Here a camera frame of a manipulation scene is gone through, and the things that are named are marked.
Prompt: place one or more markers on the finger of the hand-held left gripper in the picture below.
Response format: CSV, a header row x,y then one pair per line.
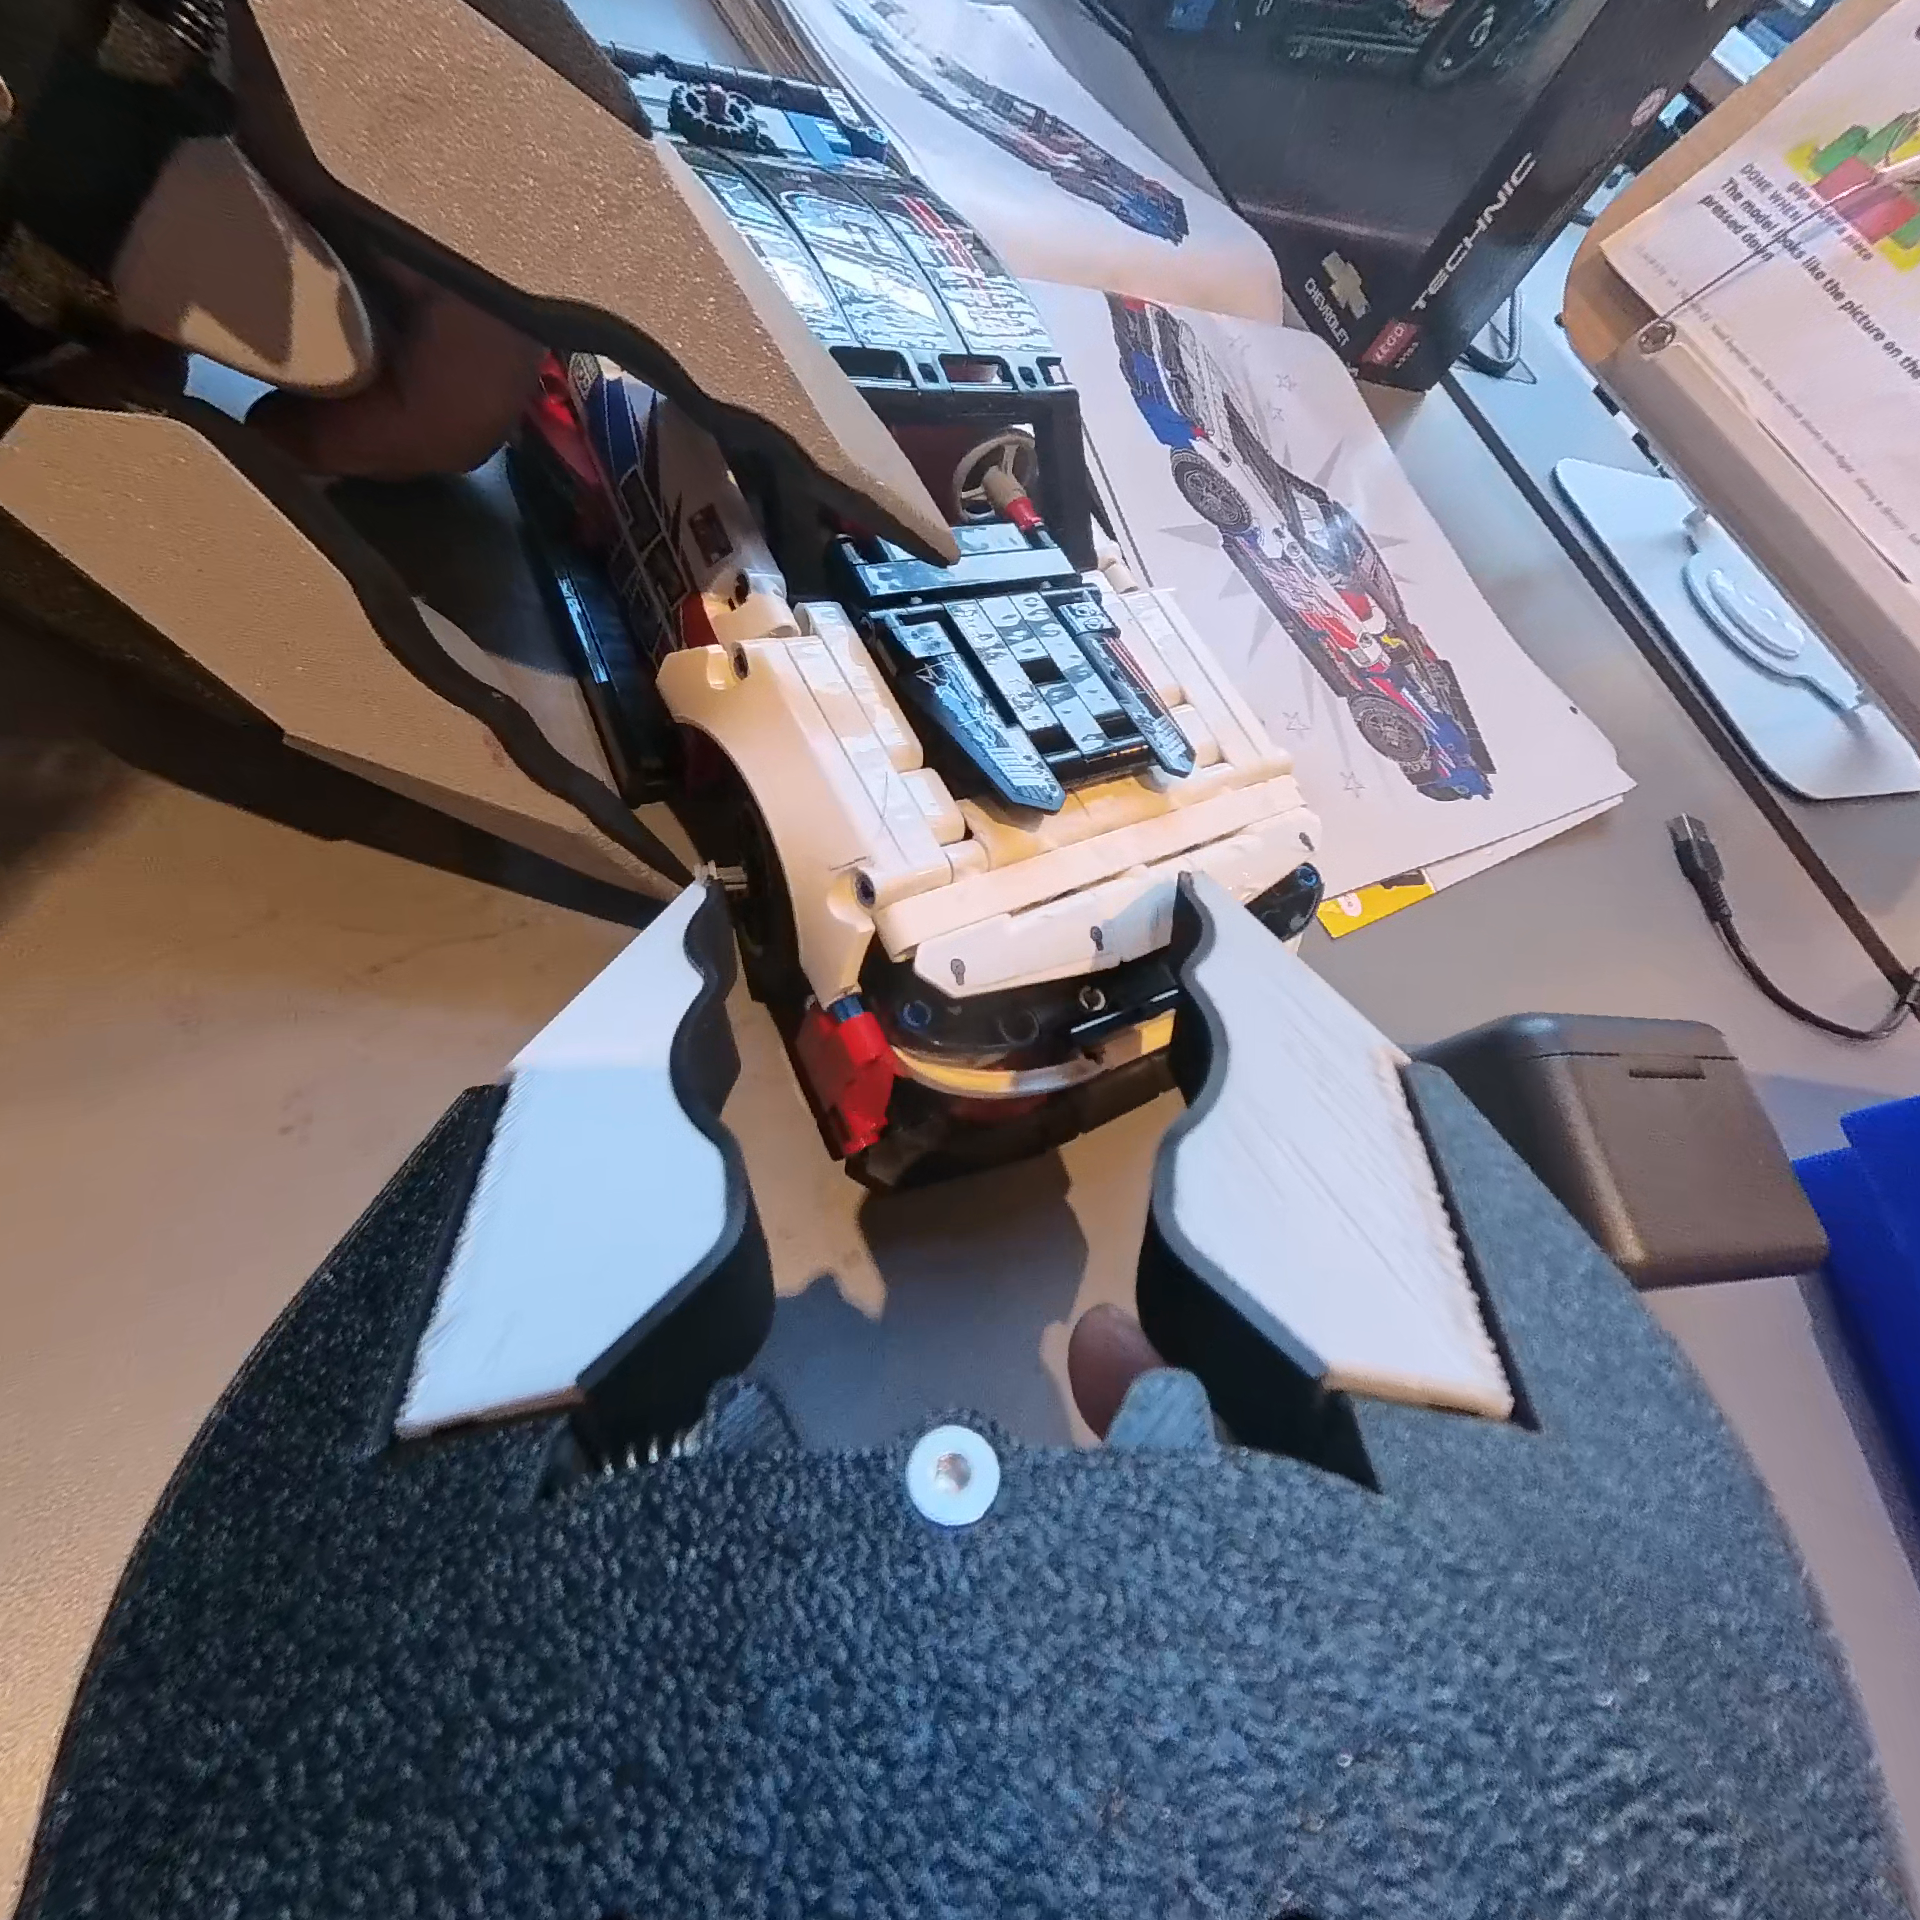
x,y
601,223
221,574

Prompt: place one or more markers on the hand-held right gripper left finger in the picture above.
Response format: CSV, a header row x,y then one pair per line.
x,y
601,1196

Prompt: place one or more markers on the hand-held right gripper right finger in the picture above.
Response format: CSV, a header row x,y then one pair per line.
x,y
1323,1196

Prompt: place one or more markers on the toy brick race car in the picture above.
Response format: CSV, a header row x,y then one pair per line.
x,y
975,749

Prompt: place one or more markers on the grey desk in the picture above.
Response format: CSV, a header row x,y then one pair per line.
x,y
298,1047

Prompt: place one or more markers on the person's left hand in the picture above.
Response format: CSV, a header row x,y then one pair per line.
x,y
434,407

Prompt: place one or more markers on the person's right hand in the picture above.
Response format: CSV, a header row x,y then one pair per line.
x,y
1112,1379

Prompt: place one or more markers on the yellow leaflet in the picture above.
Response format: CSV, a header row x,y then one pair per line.
x,y
1372,903

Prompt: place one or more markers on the black rounded device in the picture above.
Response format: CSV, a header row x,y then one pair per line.
x,y
1648,1159

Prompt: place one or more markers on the blue plastic bin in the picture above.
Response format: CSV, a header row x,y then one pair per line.
x,y
1878,1259

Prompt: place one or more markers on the race car instruction booklet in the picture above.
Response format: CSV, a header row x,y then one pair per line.
x,y
1424,601

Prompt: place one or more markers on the toy race car box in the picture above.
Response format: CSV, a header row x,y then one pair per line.
x,y
1354,151

